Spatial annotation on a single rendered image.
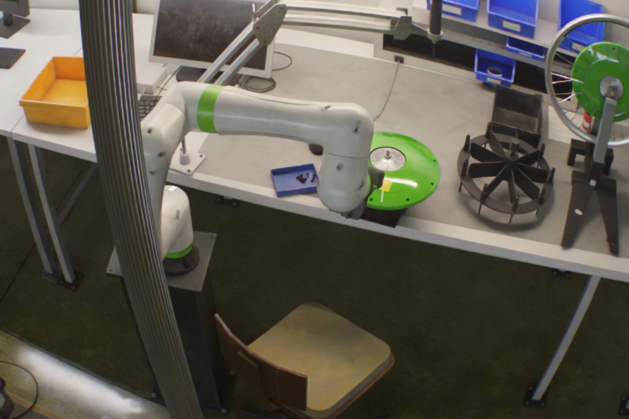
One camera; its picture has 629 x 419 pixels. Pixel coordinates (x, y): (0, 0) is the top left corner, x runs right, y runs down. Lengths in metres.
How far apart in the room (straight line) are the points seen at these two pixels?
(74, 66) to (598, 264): 2.11
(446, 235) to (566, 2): 1.09
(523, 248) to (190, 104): 1.07
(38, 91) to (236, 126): 1.30
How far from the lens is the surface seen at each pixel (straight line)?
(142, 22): 3.39
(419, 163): 2.32
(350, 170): 1.80
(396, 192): 2.23
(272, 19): 2.26
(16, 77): 3.27
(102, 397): 3.11
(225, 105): 1.91
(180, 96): 1.96
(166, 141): 1.88
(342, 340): 2.45
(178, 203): 2.26
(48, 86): 3.10
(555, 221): 2.50
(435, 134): 2.70
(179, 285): 2.38
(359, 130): 1.79
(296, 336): 2.46
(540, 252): 2.38
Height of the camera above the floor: 2.58
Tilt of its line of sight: 42 degrees down
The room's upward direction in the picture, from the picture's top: straight up
